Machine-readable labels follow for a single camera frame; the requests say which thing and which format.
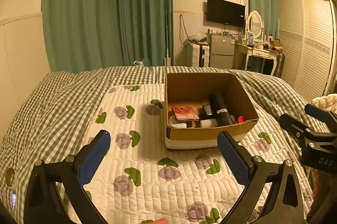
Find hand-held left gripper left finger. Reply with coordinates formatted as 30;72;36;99
23;130;111;224

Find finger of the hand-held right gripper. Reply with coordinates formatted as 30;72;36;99
304;103;337;130
279;113;337;153

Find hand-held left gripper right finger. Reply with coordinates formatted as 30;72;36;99
217;130;306;224

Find white box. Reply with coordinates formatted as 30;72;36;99
199;119;218;127

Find black cylindrical bottle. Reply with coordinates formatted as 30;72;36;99
209;93;234;126

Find small black box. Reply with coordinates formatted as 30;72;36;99
201;104;214;120

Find light blue earbuds case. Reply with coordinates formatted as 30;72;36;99
168;117;187;128

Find pink patterned packet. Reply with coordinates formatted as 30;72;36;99
172;105;200;122

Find white quilted jacket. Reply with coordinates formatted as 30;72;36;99
312;94;337;111

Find white floral quilted mat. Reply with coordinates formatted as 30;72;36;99
66;84;314;224

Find dark suitcase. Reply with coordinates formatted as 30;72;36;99
272;52;285;78

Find grey checked duvet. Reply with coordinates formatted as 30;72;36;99
0;65;337;224

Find white louvred wardrobe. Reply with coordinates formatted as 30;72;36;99
278;0;337;98

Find small brown cardboard box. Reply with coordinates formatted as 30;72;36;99
270;40;283;52

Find white dressing table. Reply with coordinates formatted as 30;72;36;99
232;42;283;78

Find small silver fridge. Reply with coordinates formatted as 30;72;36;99
209;34;235;69

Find oval white vanity mirror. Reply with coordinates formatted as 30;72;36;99
246;11;264;40

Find white ribbed suitcase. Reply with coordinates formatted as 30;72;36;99
186;43;211;68

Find green curtain beside wardrobe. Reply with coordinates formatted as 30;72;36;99
245;0;280;39

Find white mop pole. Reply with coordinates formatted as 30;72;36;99
164;10;171;66

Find wide green curtain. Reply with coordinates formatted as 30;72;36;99
41;0;123;73

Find narrow green curtain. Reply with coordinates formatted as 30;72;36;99
117;0;174;66

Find black wall television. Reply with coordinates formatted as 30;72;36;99
207;0;246;28

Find black wall cables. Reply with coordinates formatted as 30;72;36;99
179;15;190;44

